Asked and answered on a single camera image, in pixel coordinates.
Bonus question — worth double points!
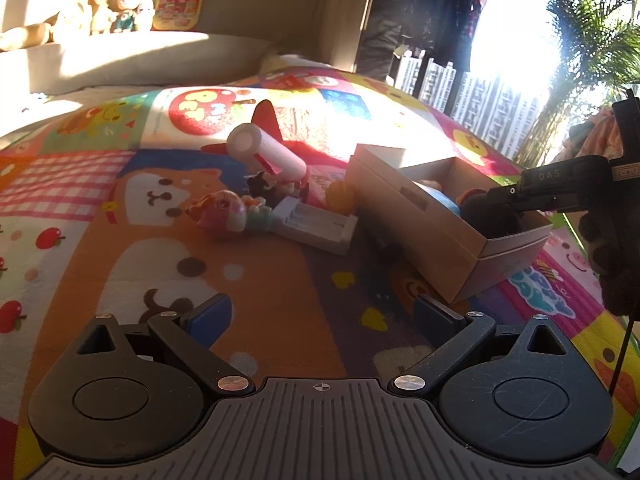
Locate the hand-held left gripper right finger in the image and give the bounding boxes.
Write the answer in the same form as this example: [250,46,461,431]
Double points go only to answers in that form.
[389,294,572,395]

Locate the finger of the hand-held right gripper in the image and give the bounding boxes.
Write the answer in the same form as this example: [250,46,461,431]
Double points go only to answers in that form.
[487,156,613,213]

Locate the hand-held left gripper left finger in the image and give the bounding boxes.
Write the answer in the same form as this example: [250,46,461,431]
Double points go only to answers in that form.
[75,292,256,395]

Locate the pale cardboard box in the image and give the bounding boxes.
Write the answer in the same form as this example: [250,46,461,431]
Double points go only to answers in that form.
[345,144,553,306]

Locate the black plush toy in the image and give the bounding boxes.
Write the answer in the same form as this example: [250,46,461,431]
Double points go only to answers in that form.
[459,189,526,238]

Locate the person's right hand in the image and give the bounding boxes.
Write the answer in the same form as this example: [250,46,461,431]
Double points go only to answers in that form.
[580,210,640,318]

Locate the patterned cloth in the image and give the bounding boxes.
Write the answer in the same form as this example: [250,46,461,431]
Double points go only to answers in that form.
[562,109,623,163]

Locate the colourful cartoon play mat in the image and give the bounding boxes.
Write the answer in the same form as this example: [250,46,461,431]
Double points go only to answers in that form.
[0,57,640,480]

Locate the pink cartoon toy figure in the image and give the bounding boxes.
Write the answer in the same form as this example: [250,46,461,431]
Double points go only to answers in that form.
[184,190,273,235]

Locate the green palm plant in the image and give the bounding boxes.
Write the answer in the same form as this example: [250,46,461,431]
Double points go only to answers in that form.
[515,0,640,168]

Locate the white rectangular box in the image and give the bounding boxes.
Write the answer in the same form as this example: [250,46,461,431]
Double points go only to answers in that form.
[272,196,360,256]

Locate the small black white toy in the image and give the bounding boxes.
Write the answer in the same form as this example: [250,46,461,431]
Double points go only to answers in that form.
[245,171,281,201]

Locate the yellow orange toy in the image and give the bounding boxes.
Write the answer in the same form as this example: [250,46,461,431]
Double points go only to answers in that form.
[325,181,357,211]

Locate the white foam rocket red fins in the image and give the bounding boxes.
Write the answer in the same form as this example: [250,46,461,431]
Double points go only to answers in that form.
[200,100,308,181]

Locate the hanging dark clothes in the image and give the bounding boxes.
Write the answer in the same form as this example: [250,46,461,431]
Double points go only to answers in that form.
[357,0,488,83]

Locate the beige sofa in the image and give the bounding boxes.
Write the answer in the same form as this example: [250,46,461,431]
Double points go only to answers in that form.
[0,32,281,138]

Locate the red picture book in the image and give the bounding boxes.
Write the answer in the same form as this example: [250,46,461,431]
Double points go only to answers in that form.
[152,0,205,32]

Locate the plush doll with red hat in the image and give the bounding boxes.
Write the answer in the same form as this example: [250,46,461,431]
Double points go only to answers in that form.
[111,0,143,33]

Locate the cream plush toy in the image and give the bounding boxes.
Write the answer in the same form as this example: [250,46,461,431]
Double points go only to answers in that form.
[52,2,91,43]
[87,0,118,36]

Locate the long brown plush toy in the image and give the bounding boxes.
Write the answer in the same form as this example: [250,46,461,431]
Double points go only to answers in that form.
[0,22,53,53]

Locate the black cable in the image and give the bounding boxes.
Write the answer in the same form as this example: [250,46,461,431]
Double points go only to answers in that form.
[607,310,638,396]

